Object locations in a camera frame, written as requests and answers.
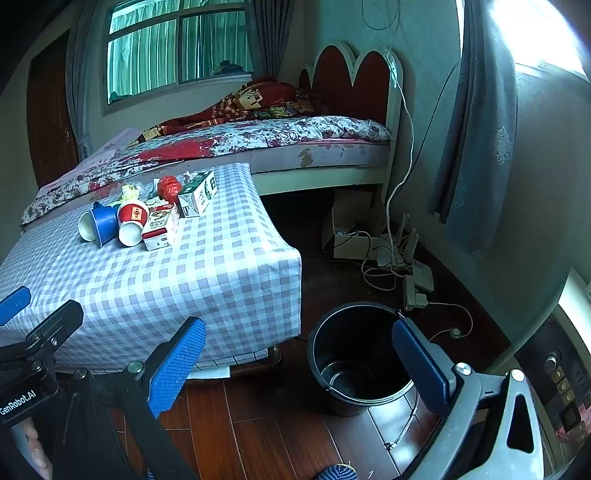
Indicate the red and white headboard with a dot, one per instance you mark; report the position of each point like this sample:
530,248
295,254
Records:
364,78

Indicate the white router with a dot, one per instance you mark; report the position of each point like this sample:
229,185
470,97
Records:
388,254

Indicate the black plastic bucket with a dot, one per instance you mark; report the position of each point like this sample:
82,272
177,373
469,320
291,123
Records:
351,332

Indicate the floral bed sheet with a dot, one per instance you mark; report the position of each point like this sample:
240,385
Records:
258,134

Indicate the white box with blue label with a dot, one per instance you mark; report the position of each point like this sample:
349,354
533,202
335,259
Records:
422,274

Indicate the red and white box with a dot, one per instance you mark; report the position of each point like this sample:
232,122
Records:
159,228

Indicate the striped slipper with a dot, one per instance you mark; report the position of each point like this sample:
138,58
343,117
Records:
337,473

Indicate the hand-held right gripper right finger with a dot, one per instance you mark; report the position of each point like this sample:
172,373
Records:
420,369

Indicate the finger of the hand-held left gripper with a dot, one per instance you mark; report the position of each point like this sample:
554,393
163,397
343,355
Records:
55,323
14,304

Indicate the window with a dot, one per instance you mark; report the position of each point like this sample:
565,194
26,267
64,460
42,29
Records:
147,55

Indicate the white power strip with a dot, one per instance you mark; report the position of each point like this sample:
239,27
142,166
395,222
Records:
408,295

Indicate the green and white box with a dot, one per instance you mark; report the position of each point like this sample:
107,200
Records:
198,194

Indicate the grey window curtain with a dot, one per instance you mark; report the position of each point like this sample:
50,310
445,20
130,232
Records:
263,41
81,92

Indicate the wooden door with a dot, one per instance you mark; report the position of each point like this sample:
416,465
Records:
48,115

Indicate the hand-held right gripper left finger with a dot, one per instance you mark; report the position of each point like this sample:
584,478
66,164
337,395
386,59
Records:
178,364

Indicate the dark green cloth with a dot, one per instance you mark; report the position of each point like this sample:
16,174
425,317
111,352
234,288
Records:
226,68

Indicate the cardboard box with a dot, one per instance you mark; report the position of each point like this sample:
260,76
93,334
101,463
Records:
351,247

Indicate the checkered tablecloth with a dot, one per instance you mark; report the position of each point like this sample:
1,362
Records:
184,277

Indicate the red paper cup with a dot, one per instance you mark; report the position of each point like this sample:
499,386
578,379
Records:
134,214

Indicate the white wooden bed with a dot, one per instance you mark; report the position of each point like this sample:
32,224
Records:
341,154

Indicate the white charger plug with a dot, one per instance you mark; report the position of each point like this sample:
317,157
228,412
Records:
419,300

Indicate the person's left hand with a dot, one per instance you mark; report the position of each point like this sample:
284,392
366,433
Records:
37,447

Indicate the red plastic bag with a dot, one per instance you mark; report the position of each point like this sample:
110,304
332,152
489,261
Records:
168,188

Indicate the pink cloth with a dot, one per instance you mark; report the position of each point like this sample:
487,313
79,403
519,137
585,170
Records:
115,145

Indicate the white appliance with buttons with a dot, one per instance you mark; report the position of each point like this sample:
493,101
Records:
565,392

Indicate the red patterned blanket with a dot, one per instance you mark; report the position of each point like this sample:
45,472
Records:
240,101

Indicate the blue-grey patterned curtain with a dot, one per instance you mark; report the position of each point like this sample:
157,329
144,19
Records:
480,138

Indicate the blue paper cup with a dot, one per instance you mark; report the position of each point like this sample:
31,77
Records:
106,221

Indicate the teal cloth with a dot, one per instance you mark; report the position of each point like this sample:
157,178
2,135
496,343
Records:
115,97

